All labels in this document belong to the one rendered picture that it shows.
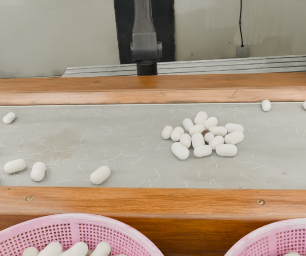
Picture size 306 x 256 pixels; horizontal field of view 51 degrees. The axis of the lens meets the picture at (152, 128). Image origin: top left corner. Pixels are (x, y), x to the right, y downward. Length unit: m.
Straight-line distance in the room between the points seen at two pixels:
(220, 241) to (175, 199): 0.08
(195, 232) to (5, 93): 0.58
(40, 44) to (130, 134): 2.20
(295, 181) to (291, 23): 2.32
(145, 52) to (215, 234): 0.60
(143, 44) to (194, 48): 1.74
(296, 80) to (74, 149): 0.51
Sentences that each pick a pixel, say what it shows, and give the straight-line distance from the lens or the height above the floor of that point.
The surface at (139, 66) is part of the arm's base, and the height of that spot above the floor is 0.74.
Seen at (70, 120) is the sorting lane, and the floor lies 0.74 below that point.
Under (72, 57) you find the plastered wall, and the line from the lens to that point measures 2.71.
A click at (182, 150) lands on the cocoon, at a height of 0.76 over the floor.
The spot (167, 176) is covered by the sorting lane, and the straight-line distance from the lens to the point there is 0.50.
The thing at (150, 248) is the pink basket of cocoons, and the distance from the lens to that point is 0.37.
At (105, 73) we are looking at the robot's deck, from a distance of 1.11.
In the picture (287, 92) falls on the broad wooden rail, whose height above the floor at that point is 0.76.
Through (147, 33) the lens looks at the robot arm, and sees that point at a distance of 0.92.
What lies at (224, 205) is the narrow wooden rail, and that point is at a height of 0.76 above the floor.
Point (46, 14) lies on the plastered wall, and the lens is 2.67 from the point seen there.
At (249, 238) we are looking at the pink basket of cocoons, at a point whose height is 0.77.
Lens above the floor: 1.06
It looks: 31 degrees down
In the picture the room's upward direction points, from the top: 4 degrees counter-clockwise
